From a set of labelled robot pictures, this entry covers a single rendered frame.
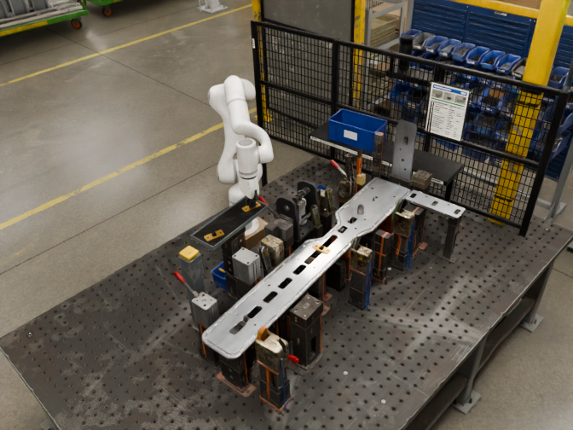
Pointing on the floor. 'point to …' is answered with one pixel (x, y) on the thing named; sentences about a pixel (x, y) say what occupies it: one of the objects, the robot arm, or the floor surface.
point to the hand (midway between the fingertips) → (251, 202)
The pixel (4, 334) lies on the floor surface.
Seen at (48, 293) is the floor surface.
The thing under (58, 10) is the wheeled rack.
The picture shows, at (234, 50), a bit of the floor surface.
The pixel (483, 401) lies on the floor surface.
